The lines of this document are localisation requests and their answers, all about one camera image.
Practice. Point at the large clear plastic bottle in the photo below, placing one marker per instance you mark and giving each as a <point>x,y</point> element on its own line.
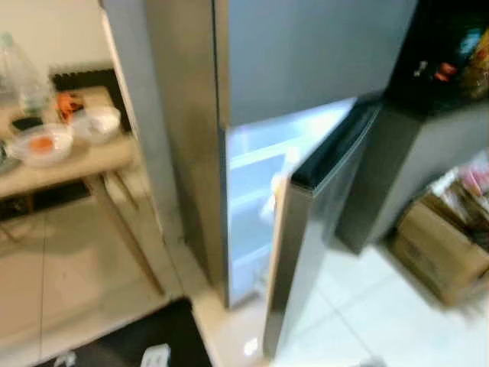
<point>23,76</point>

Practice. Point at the small white object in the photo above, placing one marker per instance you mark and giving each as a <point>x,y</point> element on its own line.
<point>157,355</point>

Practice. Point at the pink snack packets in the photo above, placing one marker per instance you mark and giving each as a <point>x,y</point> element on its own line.
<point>470,187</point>

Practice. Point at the grey fridge lower door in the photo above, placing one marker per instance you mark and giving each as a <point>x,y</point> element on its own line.
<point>321,229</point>

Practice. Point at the light wooden table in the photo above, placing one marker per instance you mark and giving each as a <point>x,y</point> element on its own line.
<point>84,157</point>

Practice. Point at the grey cabinet with black top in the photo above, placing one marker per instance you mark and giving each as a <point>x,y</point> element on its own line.
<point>428,153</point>

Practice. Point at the brown cardboard box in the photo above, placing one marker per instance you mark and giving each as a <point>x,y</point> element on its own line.
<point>435,252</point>

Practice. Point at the black floor mat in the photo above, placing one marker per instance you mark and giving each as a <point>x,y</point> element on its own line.
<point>137,336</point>

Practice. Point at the small orange packet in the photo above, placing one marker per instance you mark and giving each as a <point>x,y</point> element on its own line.
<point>69,105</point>

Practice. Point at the grey steel fridge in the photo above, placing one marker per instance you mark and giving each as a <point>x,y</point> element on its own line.
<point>306,53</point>

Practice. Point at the clear bowl with orange food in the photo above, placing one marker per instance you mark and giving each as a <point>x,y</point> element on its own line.
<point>42,145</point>

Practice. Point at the black ridged panel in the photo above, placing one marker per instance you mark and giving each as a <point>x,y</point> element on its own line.
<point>99,80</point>

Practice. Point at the yellow green snack bag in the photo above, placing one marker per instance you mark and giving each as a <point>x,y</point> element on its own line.
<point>477,65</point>

